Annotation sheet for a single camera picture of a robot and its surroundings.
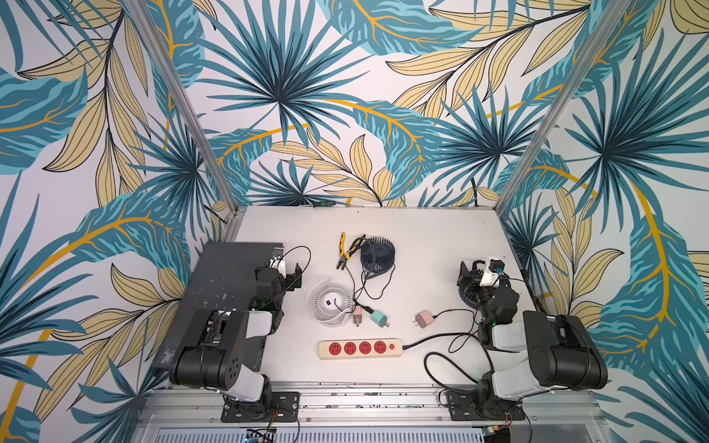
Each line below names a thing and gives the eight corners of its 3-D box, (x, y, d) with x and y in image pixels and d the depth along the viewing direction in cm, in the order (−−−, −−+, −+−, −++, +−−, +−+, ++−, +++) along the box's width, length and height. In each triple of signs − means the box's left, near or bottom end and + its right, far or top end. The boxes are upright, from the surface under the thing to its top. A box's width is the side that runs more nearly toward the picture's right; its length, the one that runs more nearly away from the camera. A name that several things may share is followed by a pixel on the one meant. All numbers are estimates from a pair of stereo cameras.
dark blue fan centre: (360, 280, 100) (361, 265, 92) (360, 246, 110) (361, 230, 102) (393, 280, 100) (397, 265, 93) (390, 246, 110) (393, 231, 102)
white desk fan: (302, 313, 90) (299, 304, 85) (322, 285, 97) (320, 275, 92) (341, 334, 86) (340, 326, 81) (358, 303, 93) (359, 294, 87)
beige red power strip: (318, 359, 82) (318, 357, 80) (320, 340, 86) (319, 337, 84) (402, 359, 83) (404, 357, 81) (401, 340, 86) (402, 338, 84)
